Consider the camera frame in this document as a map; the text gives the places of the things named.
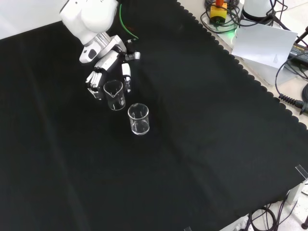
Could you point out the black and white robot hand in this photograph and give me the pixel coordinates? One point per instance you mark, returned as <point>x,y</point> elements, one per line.
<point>106,63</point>

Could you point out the clear glass beaker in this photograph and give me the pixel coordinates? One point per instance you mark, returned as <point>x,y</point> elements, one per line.
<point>115,96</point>
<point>138,122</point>

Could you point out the black table cloth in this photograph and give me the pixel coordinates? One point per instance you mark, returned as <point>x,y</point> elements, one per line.
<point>144,156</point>

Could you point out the yellow stop button box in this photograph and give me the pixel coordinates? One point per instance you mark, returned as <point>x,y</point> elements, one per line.
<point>218,13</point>

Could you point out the pale board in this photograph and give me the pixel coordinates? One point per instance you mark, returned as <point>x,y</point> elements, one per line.
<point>262,45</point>

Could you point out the black power adapter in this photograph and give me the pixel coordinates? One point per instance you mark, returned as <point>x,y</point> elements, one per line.
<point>299,50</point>

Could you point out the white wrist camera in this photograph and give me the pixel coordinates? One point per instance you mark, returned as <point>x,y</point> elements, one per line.
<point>89,55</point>

